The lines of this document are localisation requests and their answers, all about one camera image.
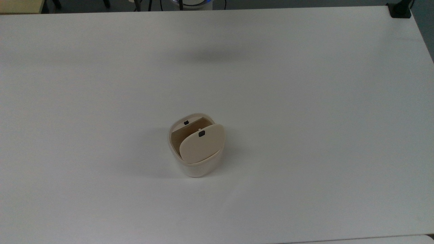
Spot beige trash bin lid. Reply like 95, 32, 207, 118
179, 123, 225, 164

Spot cream plastic trash bin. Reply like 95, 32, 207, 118
167, 113, 225, 178

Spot black tripod legs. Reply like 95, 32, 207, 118
134, 0, 153, 12

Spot black table clamp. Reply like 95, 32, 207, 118
387, 0, 415, 19

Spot light wooden furniture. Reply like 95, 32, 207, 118
0, 0, 46, 15

